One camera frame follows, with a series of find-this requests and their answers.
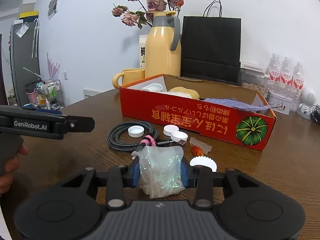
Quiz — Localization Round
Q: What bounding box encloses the person's left hand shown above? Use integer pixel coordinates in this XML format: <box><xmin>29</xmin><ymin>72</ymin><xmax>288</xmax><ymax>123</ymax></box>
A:
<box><xmin>0</xmin><ymin>144</ymin><xmax>28</xmax><ymax>194</ymax></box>

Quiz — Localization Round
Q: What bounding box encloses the white decorated tin box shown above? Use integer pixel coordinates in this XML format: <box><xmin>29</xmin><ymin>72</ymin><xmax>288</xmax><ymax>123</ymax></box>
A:
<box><xmin>267</xmin><ymin>90</ymin><xmax>292</xmax><ymax>115</ymax></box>

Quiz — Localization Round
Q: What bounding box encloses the yellow thermos jug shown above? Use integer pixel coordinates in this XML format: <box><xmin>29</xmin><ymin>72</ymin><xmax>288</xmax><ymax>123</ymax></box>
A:
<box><xmin>145</xmin><ymin>11</ymin><xmax>181</xmax><ymax>77</ymax></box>

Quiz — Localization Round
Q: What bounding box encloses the clear jar of seeds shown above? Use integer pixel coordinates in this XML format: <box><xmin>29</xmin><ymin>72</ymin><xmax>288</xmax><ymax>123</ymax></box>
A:
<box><xmin>241</xmin><ymin>69</ymin><xmax>268</xmax><ymax>96</ymax></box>

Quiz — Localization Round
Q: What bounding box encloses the white milk carton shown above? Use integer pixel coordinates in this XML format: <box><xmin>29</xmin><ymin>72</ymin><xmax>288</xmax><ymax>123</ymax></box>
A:
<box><xmin>139</xmin><ymin>35</ymin><xmax>148</xmax><ymax>69</ymax></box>

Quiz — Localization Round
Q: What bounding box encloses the white flat box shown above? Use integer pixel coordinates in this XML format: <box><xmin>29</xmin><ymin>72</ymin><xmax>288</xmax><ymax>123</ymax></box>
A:
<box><xmin>240</xmin><ymin>62</ymin><xmax>266</xmax><ymax>73</ymax></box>

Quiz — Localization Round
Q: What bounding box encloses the wire storage rack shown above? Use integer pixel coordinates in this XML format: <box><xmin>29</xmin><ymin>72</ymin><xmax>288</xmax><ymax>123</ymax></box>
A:
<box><xmin>24</xmin><ymin>79</ymin><xmax>65</xmax><ymax>111</ymax></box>

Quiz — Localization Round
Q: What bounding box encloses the black paper shopping bag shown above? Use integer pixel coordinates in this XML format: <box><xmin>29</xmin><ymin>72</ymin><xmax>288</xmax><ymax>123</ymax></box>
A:
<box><xmin>181</xmin><ymin>0</ymin><xmax>241</xmax><ymax>86</ymax></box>

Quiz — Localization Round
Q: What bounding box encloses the orange snack wrapper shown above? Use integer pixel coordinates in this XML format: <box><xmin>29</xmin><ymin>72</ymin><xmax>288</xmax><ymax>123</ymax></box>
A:
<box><xmin>189</xmin><ymin>137</ymin><xmax>212</xmax><ymax>157</ymax></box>

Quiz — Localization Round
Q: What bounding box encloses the black braided cable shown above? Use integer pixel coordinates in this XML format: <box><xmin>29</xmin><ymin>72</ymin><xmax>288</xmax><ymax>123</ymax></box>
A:
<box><xmin>107</xmin><ymin>121</ymin><xmax>187</xmax><ymax>159</ymax></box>

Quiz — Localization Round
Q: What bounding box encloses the grey refrigerator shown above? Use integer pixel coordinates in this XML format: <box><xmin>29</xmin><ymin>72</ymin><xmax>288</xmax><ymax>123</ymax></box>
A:
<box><xmin>9</xmin><ymin>11</ymin><xmax>40</xmax><ymax>106</ymax></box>

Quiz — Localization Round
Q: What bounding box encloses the purple knitted cloth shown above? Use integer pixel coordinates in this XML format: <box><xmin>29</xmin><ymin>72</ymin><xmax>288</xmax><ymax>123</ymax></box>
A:
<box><xmin>203</xmin><ymin>98</ymin><xmax>271</xmax><ymax>112</ymax></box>

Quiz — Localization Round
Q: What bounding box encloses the yellow ceramic mug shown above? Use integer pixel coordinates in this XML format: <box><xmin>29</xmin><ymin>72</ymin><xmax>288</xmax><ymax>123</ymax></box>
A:
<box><xmin>112</xmin><ymin>68</ymin><xmax>145</xmax><ymax>89</ymax></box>

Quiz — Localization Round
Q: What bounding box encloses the translucent plastic bottle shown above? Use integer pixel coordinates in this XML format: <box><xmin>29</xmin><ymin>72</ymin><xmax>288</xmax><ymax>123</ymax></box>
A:
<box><xmin>141</xmin><ymin>83</ymin><xmax>163</xmax><ymax>93</ymax></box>

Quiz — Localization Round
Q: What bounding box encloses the white scalloped round lid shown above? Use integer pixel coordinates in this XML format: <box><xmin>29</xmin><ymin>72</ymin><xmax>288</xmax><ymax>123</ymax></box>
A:
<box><xmin>189</xmin><ymin>156</ymin><xmax>217</xmax><ymax>172</ymax></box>

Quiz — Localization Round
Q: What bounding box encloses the middle water bottle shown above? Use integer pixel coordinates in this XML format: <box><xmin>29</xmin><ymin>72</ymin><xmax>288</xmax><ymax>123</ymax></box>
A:
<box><xmin>279</xmin><ymin>57</ymin><xmax>293</xmax><ymax>97</ymax></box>

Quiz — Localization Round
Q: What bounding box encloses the red cardboard box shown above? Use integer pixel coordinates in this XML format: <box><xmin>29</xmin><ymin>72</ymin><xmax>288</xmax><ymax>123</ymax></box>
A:
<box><xmin>119</xmin><ymin>74</ymin><xmax>277</xmax><ymax>151</ymax></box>

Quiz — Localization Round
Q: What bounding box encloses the iridescent plastic bag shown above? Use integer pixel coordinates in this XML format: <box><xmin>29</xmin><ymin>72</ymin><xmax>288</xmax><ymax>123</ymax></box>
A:
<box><xmin>131</xmin><ymin>146</ymin><xmax>185</xmax><ymax>199</ymax></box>

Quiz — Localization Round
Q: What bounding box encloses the tangle of charger cables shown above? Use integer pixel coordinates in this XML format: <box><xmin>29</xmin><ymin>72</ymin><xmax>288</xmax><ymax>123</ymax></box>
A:
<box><xmin>310</xmin><ymin>104</ymin><xmax>320</xmax><ymax>126</ymax></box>

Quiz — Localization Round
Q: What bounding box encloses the water bottle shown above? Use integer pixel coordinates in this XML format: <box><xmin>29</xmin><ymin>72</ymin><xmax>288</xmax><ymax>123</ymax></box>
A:
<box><xmin>291</xmin><ymin>61</ymin><xmax>305</xmax><ymax>112</ymax></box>
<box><xmin>279</xmin><ymin>57</ymin><xmax>293</xmax><ymax>97</ymax></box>
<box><xmin>267</xmin><ymin>53</ymin><xmax>281</xmax><ymax>92</ymax></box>

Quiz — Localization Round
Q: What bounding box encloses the right water bottle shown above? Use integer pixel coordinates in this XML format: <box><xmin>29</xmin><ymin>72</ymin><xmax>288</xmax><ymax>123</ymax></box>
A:
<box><xmin>291</xmin><ymin>61</ymin><xmax>305</xmax><ymax>112</ymax></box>

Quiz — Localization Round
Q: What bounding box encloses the left water bottle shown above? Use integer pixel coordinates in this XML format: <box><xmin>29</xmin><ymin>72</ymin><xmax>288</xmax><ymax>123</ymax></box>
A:
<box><xmin>267</xmin><ymin>53</ymin><xmax>281</xmax><ymax>92</ymax></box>

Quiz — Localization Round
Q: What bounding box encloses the white bottle cap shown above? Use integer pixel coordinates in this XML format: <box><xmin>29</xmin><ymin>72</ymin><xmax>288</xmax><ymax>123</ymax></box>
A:
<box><xmin>163</xmin><ymin>125</ymin><xmax>179</xmax><ymax>137</ymax></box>
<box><xmin>127</xmin><ymin>125</ymin><xmax>145</xmax><ymax>138</ymax></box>
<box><xmin>171</xmin><ymin>131</ymin><xmax>188</xmax><ymax>142</ymax></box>

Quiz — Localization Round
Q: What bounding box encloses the dried pink rose bouquet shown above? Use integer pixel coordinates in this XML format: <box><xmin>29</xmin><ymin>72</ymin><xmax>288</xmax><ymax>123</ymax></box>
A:
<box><xmin>111</xmin><ymin>0</ymin><xmax>184</xmax><ymax>29</ymax></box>

